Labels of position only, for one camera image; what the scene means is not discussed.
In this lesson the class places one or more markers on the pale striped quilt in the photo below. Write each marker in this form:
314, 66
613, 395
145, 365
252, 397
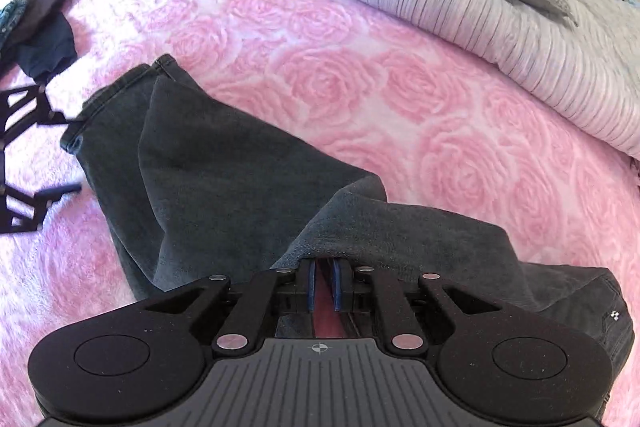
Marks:
440, 7

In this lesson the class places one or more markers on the blue patterned cloth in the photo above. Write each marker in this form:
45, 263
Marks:
10, 24

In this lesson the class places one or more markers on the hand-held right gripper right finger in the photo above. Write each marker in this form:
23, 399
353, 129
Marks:
340, 288

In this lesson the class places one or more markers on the dark grey jeans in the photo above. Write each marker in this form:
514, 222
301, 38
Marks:
200, 167

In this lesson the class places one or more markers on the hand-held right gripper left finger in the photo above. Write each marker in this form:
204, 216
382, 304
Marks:
310, 288

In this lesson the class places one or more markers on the navy cloth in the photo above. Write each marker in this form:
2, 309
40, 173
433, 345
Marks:
47, 49

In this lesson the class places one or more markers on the pink rose fleece blanket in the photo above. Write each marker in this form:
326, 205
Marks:
375, 107

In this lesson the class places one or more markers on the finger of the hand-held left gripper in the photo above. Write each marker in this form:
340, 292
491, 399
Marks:
39, 112
42, 197

